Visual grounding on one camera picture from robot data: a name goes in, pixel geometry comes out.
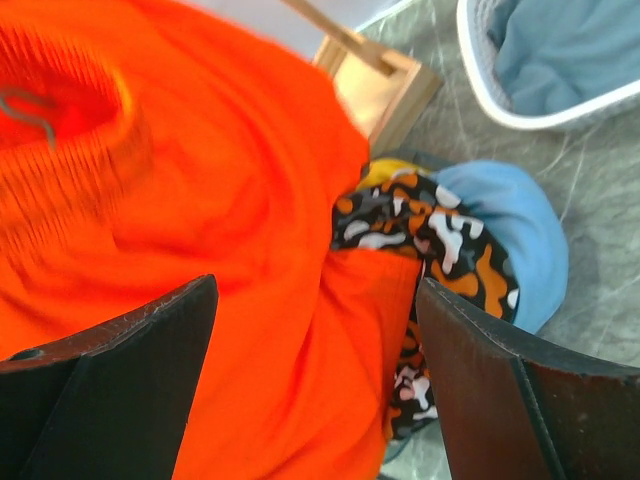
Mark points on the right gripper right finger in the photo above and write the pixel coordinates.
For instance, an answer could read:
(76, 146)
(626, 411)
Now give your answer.
(514, 406)

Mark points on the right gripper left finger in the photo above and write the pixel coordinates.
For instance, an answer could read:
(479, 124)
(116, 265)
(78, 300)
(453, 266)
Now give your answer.
(112, 401)

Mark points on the green hanger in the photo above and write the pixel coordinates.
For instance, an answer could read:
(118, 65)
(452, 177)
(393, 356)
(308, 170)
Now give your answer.
(27, 117)

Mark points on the patterned black orange shorts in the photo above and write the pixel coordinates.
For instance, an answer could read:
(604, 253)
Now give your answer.
(412, 216)

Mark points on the light blue garment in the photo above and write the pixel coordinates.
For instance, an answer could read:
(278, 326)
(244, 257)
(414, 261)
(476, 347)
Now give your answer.
(516, 210)

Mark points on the wooden clothes rack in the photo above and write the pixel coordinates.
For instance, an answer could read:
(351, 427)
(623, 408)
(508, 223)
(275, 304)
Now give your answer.
(383, 90)

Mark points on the blue-grey cloth in basket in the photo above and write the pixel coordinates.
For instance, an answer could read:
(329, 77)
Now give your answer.
(555, 55)

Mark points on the white plastic basket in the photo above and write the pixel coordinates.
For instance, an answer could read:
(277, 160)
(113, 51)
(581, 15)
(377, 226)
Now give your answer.
(479, 54)

